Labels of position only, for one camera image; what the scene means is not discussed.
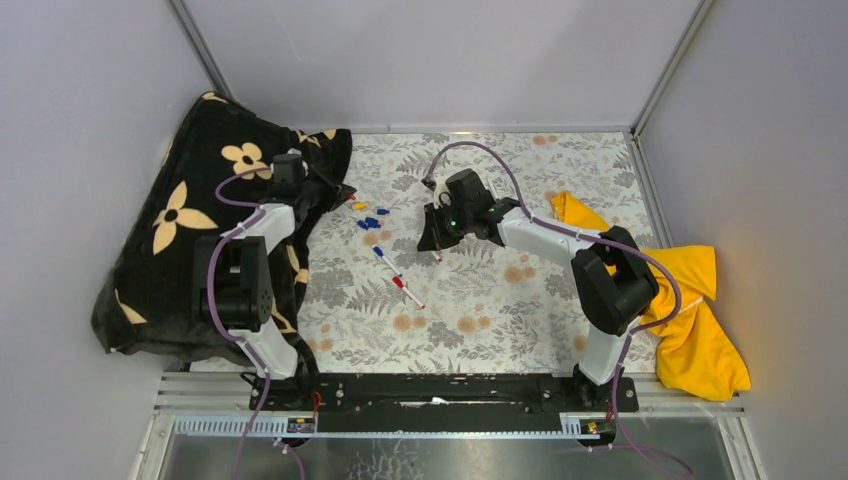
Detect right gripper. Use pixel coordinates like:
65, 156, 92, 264
420, 200, 473, 253

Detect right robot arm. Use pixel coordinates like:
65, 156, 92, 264
417, 169, 659, 412

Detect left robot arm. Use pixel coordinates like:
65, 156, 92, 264
192, 149, 356, 411

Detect blue capped marker left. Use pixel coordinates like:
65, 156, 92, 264
372, 246, 403, 278

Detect black floral blanket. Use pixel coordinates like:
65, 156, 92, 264
91, 91, 353, 366

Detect yellow cloth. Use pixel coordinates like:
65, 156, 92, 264
551, 190, 753, 403

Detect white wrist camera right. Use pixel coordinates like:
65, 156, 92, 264
421, 176, 452, 209

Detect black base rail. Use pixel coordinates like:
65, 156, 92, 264
242, 373, 639, 435

